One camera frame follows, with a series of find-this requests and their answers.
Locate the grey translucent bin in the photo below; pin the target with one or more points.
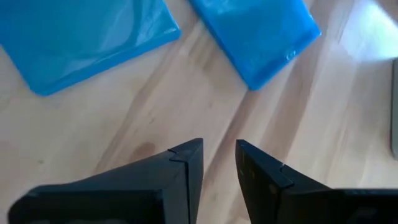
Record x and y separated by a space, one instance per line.
395 109

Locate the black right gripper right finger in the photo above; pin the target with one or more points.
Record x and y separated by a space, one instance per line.
280 199

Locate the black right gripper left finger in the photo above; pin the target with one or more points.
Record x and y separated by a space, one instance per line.
149 189

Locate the blue disc case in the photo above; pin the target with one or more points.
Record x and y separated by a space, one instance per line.
77 40
255 34

